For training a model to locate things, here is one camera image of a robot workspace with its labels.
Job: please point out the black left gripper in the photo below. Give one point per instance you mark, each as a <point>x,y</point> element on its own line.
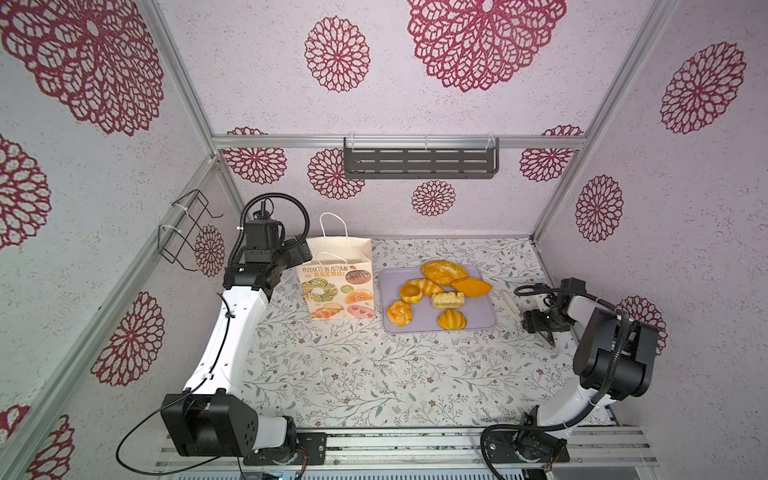
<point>296,257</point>

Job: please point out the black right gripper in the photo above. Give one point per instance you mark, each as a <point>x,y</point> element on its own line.
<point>534,321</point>

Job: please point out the printed white paper bag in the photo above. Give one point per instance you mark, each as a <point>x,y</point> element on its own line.
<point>338,282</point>

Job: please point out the cream bread tongs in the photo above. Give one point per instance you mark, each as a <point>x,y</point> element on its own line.
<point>547,336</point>

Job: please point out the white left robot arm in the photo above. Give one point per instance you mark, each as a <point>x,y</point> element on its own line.
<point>210,417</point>

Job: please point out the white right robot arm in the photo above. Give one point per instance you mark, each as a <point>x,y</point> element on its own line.
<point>613,361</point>

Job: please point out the orange shell bread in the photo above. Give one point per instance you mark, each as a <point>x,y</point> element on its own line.
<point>452,320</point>

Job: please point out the round crusty yellow bread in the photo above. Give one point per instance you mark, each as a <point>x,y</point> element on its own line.
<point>444,273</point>

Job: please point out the striped croissant bread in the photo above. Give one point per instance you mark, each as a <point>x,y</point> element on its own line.
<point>427,287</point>

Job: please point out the knotted golden bun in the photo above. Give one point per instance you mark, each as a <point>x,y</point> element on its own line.
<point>400,313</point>

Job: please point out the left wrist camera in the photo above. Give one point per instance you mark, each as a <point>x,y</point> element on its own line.
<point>263,241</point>

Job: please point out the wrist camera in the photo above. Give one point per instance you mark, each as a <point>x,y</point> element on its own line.
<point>263,241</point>
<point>572,287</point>

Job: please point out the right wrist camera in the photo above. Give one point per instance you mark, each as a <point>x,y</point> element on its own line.
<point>572,287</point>

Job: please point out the black wire wall rack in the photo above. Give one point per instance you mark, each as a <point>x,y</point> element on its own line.
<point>173,238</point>

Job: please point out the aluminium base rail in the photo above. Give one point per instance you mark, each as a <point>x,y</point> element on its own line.
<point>592,452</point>

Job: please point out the grey wall shelf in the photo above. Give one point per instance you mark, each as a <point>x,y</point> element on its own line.
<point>425,163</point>

